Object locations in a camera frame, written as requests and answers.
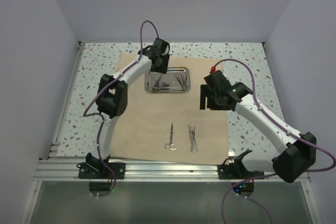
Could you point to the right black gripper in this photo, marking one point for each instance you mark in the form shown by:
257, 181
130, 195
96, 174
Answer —
205, 92

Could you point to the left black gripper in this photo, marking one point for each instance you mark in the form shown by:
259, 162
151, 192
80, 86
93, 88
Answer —
162, 70

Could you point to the steel hemostat clamp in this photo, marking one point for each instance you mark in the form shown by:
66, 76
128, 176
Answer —
152, 82

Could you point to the steel scalpel handle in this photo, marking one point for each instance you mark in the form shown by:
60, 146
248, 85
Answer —
193, 138
190, 138

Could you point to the steel scissors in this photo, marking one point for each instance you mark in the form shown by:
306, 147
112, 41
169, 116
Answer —
170, 145

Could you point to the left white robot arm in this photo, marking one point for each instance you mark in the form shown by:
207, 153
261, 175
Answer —
112, 97

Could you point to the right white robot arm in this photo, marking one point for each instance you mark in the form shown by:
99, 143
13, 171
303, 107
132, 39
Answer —
295, 150

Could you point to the steel forceps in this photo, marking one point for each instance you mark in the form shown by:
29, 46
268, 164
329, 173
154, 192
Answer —
180, 81
184, 80

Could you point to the steel instrument tray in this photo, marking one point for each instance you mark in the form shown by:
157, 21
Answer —
169, 84

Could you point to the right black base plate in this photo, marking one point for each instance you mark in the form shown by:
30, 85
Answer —
235, 171

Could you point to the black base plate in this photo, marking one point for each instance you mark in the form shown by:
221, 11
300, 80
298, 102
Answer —
88, 172
235, 171

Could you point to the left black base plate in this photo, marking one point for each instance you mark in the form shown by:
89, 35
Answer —
88, 172

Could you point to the aluminium rail frame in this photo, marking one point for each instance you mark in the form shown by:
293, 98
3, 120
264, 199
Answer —
59, 196

